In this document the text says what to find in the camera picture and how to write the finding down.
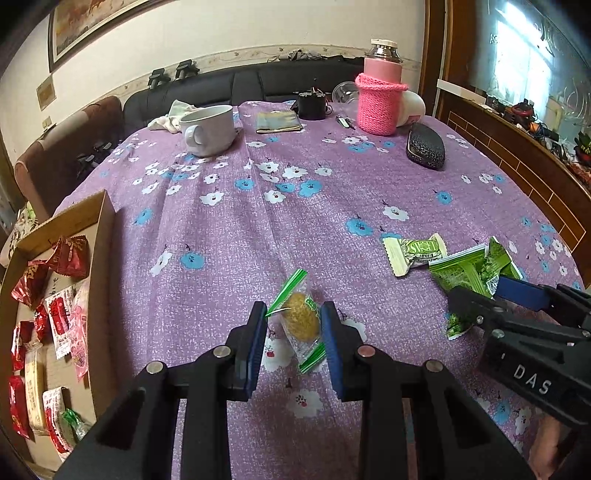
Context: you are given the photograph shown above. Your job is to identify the small black device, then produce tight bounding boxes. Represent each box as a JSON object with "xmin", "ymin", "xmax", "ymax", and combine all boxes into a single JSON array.
[{"xmin": 295, "ymin": 90, "xmax": 333, "ymax": 121}]

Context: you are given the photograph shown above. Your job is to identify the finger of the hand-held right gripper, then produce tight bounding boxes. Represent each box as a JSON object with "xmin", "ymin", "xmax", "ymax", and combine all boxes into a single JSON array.
[
  {"xmin": 447, "ymin": 285, "xmax": 513, "ymax": 333},
  {"xmin": 496, "ymin": 276, "xmax": 591, "ymax": 319}
]

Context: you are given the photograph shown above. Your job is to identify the white and green candy packet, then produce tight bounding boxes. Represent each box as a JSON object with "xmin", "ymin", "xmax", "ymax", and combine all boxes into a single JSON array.
[{"xmin": 382, "ymin": 233, "xmax": 448, "ymax": 278}]

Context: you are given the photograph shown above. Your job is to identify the wooden cabinet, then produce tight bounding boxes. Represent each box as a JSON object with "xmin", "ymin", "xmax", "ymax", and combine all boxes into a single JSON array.
[{"xmin": 418, "ymin": 0, "xmax": 591, "ymax": 250}]

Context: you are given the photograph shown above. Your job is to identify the yellow biscuit packet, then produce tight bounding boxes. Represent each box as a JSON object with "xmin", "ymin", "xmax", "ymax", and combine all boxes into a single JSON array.
[{"xmin": 24, "ymin": 351, "xmax": 47, "ymax": 435}]

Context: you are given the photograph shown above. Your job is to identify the black speckled glasses case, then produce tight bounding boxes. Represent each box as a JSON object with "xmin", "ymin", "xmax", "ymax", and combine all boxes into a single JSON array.
[{"xmin": 405, "ymin": 122, "xmax": 446, "ymax": 171}]

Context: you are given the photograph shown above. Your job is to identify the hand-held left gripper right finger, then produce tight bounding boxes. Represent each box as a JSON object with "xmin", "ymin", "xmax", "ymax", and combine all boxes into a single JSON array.
[{"xmin": 320, "ymin": 301, "xmax": 532, "ymax": 480}]

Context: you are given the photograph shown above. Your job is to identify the clutter on cabinet shelf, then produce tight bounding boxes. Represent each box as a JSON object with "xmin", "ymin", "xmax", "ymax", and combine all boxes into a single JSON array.
[{"xmin": 485, "ymin": 92, "xmax": 591, "ymax": 185}]

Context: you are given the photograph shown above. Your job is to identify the brown cardboard box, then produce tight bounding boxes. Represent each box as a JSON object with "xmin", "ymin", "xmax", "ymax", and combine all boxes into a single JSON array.
[{"xmin": 0, "ymin": 190, "xmax": 116, "ymax": 472}]

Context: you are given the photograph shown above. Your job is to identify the person's right hand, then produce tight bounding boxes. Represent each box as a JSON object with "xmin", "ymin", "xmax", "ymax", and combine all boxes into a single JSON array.
[{"xmin": 531, "ymin": 413, "xmax": 571, "ymax": 480}]

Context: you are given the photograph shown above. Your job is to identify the white ceramic mug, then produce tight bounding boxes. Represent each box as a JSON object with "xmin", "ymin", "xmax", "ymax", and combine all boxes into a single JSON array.
[{"xmin": 179, "ymin": 104, "xmax": 241, "ymax": 158}]

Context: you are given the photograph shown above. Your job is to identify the large green snack packet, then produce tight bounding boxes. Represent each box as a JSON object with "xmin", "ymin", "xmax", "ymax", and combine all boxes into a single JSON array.
[
  {"xmin": 444, "ymin": 236, "xmax": 525, "ymax": 341},
  {"xmin": 429, "ymin": 244, "xmax": 499, "ymax": 298}
]

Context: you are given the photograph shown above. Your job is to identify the white rounded case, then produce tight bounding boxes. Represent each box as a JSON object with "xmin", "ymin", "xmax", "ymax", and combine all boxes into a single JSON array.
[{"xmin": 397, "ymin": 90, "xmax": 426, "ymax": 126}]

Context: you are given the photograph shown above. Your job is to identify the framed wall painting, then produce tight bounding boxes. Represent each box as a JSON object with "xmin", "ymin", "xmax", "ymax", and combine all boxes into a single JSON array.
[{"xmin": 48, "ymin": 0, "xmax": 176, "ymax": 73}]

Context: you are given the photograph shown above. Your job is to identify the glass bowl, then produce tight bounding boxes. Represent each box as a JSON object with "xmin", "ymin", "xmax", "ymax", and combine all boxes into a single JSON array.
[{"xmin": 332, "ymin": 80, "xmax": 361, "ymax": 104}]

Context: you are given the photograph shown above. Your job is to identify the pile of assorted snack packets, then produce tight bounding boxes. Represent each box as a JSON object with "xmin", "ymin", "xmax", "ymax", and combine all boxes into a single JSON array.
[{"xmin": 9, "ymin": 235, "xmax": 93, "ymax": 462}]

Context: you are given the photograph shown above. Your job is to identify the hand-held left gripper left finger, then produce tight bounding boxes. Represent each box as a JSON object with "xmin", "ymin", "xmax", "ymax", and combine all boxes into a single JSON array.
[{"xmin": 53, "ymin": 301, "xmax": 269, "ymax": 480}]

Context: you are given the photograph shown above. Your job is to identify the patterned bag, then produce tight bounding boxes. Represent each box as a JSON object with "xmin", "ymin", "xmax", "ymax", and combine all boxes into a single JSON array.
[{"xmin": 0, "ymin": 203, "xmax": 38, "ymax": 264}]

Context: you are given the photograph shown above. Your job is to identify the pink snack packet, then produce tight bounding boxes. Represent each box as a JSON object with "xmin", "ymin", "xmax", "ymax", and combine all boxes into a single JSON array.
[{"xmin": 69, "ymin": 279, "xmax": 90, "ymax": 381}]

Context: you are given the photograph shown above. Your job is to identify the pink bottle with knit sleeve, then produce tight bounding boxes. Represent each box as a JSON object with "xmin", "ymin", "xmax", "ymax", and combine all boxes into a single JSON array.
[{"xmin": 355, "ymin": 39, "xmax": 409, "ymax": 136}]

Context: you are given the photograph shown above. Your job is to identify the white crumpled cloth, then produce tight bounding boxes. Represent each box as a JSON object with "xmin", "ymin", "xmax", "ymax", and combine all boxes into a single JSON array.
[{"xmin": 148, "ymin": 99, "xmax": 199, "ymax": 134}]

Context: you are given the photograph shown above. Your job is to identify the small wall plaque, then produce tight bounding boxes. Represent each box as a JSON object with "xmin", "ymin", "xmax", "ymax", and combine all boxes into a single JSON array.
[{"xmin": 37, "ymin": 76, "xmax": 57, "ymax": 112}]

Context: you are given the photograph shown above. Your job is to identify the purple floral tablecloth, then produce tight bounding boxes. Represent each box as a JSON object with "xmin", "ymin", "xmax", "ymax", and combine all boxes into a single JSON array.
[{"xmin": 53, "ymin": 99, "xmax": 585, "ymax": 480}]

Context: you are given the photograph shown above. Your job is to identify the brown armchair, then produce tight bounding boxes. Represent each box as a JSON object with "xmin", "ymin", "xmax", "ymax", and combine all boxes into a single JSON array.
[{"xmin": 14, "ymin": 96, "xmax": 123, "ymax": 222}]

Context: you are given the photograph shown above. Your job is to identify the clear green-striped snack packet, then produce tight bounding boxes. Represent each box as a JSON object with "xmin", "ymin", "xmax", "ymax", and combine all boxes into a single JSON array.
[{"xmin": 265, "ymin": 269, "xmax": 328, "ymax": 374}]

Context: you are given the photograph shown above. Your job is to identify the black items on armchair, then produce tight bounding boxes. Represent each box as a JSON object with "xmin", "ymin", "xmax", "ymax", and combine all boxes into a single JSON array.
[{"xmin": 76, "ymin": 142, "xmax": 112, "ymax": 171}]

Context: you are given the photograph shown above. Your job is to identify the black leather sofa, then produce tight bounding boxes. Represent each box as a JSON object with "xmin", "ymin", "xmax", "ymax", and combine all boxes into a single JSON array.
[{"xmin": 122, "ymin": 55, "xmax": 370, "ymax": 139}]

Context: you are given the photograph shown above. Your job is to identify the wall mirror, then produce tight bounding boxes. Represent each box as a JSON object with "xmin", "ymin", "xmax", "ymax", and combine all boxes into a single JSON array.
[{"xmin": 475, "ymin": 0, "xmax": 591, "ymax": 153}]

